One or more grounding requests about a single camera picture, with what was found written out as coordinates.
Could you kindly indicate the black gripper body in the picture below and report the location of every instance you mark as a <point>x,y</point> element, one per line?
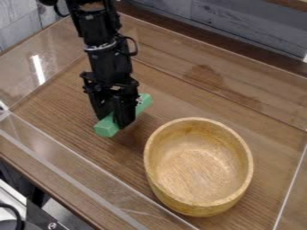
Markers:
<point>108,83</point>

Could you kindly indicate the green rectangular block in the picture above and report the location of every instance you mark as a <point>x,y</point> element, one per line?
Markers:
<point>107,128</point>

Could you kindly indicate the black metal frame bracket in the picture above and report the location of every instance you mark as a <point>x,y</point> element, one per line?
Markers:
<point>38,220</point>

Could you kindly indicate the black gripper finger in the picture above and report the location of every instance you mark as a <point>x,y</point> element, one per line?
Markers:
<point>101,103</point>
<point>124,109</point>

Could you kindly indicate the brown wooden bowl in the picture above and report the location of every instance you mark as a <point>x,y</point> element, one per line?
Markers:
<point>199,166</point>

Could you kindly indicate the clear acrylic front wall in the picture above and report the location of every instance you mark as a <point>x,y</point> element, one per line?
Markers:
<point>107,203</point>

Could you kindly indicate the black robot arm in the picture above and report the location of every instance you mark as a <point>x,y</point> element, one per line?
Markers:
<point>97,22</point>

